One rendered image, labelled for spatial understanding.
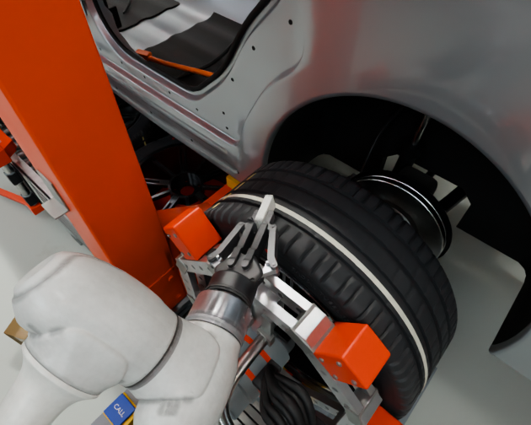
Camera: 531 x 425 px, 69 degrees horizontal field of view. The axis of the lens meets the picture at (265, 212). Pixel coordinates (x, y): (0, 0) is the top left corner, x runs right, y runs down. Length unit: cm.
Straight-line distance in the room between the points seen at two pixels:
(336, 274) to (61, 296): 44
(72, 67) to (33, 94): 7
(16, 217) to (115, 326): 221
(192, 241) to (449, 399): 144
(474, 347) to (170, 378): 174
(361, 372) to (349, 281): 15
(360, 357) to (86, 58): 65
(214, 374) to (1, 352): 175
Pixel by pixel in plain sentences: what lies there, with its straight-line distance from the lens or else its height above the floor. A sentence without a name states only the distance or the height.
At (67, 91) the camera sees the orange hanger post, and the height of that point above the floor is 139.
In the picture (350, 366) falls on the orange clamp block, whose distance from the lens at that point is 65.
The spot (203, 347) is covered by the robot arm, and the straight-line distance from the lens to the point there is 51.
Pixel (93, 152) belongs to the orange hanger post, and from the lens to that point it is 81.
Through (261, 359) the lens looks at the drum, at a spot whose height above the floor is 91.
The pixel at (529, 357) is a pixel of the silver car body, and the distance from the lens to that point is 115.
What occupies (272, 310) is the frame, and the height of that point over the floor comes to 112.
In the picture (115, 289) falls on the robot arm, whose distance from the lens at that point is 46.
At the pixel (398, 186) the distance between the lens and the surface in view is 107.
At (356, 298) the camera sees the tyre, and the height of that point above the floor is 115.
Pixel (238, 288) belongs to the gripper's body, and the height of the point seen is 125.
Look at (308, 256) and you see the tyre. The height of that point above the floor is 118.
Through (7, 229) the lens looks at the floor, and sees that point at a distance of 260.
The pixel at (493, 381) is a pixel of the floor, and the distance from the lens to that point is 207.
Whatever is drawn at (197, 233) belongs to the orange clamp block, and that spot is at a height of 110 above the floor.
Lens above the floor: 177
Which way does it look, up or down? 52 degrees down
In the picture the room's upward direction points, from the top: straight up
